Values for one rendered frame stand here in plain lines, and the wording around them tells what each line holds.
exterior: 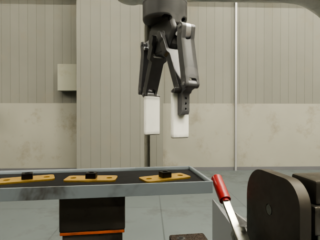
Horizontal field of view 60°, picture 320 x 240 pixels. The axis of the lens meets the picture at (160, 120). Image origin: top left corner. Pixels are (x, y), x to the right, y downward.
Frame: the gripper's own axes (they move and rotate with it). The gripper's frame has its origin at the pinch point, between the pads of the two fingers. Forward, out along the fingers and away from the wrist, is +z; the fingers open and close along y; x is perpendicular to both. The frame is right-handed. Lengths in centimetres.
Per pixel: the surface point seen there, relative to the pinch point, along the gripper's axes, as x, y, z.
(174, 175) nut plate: 1.9, 0.1, 9.5
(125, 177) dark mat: -5.2, -4.4, 9.8
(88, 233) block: -12.3, -2.3, 17.4
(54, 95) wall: 93, -647, -51
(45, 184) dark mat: -17.9, -6.3, 9.8
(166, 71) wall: 325, -521, -111
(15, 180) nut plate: -21.9, -9.8, 9.6
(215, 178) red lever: 9.8, 1.8, 10.5
